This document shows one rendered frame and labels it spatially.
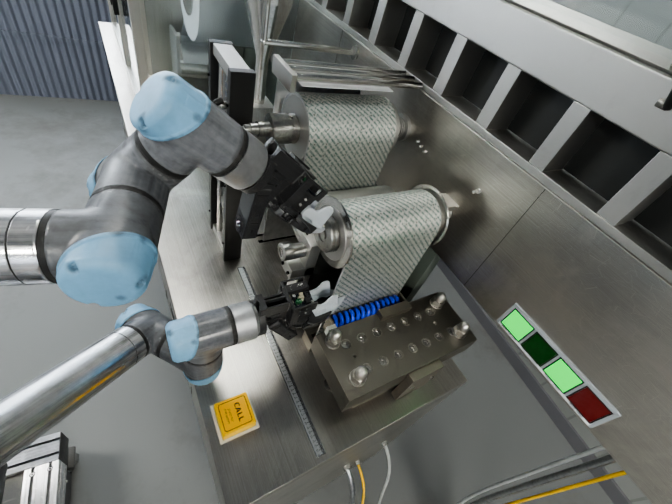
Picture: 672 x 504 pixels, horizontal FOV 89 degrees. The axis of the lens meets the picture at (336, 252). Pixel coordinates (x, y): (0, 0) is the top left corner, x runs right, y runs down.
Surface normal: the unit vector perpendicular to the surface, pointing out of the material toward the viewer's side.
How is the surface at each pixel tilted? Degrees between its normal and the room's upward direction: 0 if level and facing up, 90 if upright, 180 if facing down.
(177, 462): 0
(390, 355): 0
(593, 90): 90
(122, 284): 90
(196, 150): 99
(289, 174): 90
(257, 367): 0
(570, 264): 90
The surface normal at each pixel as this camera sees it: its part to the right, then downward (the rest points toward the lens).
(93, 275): 0.19, 0.73
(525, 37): -0.85, 0.19
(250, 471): 0.25, -0.68
